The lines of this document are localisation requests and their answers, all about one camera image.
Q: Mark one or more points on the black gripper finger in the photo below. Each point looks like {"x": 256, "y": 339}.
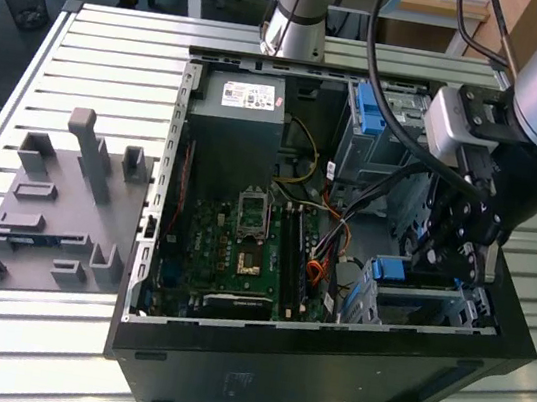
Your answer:
{"x": 439, "y": 221}
{"x": 479, "y": 243}

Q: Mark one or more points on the hard disk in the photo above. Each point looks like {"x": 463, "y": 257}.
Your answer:
{"x": 389, "y": 270}

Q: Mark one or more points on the silver disk bay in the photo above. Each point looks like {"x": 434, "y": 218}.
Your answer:
{"x": 415, "y": 304}

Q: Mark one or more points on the black case fan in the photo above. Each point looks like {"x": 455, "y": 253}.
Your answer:
{"x": 410, "y": 232}

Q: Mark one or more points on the silver drive cage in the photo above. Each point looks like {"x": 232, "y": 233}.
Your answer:
{"x": 357, "y": 148}

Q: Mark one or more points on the blue drive latch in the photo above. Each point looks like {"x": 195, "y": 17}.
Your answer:
{"x": 364, "y": 119}

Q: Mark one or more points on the black RAM stick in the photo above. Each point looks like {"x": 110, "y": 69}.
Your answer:
{"x": 298, "y": 266}

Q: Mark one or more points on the CPU socket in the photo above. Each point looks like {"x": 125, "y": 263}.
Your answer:
{"x": 253, "y": 209}

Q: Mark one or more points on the gold chipset heat sink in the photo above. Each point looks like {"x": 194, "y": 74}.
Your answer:
{"x": 249, "y": 263}

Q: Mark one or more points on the black open PC case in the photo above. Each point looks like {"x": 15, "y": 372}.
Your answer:
{"x": 322, "y": 381}

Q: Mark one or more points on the black graphics card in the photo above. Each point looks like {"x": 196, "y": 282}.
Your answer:
{"x": 235, "y": 303}

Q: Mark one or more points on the grey power supply unit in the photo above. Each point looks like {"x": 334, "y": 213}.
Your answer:
{"x": 232, "y": 125}

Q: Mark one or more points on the green motherboard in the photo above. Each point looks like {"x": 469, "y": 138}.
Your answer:
{"x": 210, "y": 253}

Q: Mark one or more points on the grey parts rack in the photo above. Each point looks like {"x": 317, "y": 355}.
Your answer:
{"x": 45, "y": 208}

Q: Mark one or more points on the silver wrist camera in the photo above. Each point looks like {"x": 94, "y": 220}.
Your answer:
{"x": 452, "y": 122}

